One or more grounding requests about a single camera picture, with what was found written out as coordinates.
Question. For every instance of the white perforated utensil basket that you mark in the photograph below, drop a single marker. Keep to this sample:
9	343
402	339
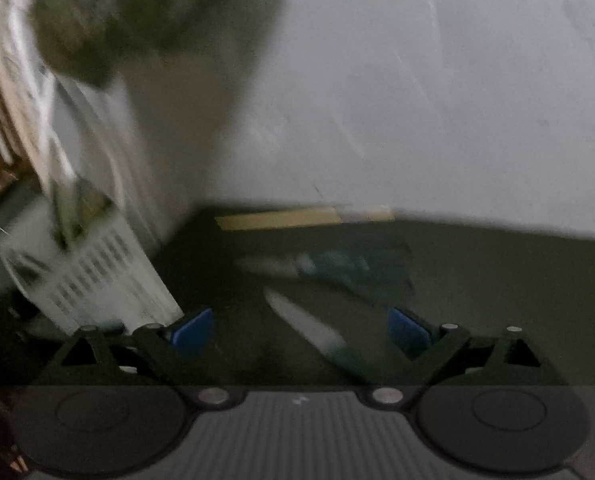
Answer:
74	257

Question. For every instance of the brown wooden door frame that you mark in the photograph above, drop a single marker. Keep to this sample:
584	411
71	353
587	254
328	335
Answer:
19	139

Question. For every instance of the green handled kitchen knife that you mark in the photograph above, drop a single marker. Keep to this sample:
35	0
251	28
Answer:
374	364

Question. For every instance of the plastic bag of leaves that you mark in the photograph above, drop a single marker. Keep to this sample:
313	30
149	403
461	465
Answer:
86	40

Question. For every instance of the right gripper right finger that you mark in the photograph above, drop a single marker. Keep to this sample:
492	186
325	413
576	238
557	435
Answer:
429	350

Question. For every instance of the purple banded bamboo chopstick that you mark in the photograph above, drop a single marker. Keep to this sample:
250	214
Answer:
303	217

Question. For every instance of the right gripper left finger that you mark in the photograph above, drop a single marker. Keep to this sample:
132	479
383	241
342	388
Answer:
172	356

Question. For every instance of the dark green scissors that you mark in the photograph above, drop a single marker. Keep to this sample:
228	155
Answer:
352	268

